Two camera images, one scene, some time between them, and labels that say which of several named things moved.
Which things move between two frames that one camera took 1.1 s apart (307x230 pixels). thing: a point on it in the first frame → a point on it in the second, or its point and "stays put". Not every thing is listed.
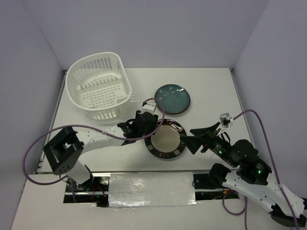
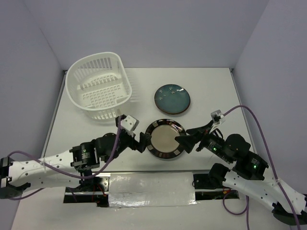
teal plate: (176, 98) stays put
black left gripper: (153, 127) → (140, 145)
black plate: (166, 143) stays put
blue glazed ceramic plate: (174, 101) stays put
